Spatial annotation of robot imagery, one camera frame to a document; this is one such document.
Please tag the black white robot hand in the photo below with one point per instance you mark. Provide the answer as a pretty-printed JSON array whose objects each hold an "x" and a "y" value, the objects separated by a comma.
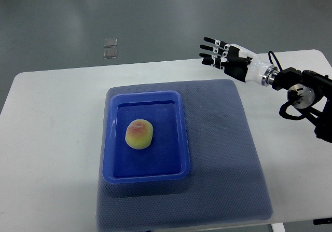
[{"x": 237, "y": 62}]

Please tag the yellow-green pink peach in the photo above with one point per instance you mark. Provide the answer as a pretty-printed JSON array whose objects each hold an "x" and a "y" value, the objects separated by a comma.
[{"x": 139, "y": 134}]

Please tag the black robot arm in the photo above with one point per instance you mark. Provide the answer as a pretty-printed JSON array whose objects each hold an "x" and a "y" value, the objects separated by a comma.
[{"x": 308, "y": 96}]

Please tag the upper grey floor plate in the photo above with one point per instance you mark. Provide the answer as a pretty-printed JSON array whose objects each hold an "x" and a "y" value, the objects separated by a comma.
[{"x": 110, "y": 42}]

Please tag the blue plastic tray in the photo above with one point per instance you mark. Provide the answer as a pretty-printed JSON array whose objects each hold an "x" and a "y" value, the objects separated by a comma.
[{"x": 167, "y": 157}]

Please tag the grey-blue textured mat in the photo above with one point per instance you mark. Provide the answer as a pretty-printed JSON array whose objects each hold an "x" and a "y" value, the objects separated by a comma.
[{"x": 225, "y": 183}]

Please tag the white table leg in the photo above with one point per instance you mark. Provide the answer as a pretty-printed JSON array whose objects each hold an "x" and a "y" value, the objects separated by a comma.
[{"x": 278, "y": 227}]

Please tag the black table edge bracket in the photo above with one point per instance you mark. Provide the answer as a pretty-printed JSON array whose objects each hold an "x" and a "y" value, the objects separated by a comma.
[{"x": 322, "y": 221}]

